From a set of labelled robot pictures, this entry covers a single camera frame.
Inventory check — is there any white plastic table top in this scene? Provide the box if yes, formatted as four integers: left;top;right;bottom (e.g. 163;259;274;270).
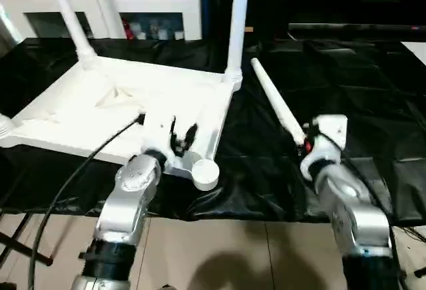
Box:
0;56;244;193

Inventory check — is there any white plastic table leg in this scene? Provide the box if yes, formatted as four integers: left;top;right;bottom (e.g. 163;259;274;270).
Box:
223;0;252;92
45;0;98;71
250;57;314;152

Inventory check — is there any black plastic table mat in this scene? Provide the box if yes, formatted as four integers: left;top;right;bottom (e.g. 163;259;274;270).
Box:
0;37;426;228

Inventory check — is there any white flat board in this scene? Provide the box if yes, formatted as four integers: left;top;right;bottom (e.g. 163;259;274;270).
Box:
402;41;426;66

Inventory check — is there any white glass-door cabinet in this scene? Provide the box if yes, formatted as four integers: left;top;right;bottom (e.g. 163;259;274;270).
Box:
0;0;202;42

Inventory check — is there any black metal stand leg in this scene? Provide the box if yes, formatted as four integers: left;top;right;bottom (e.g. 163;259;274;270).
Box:
0;212;55;269

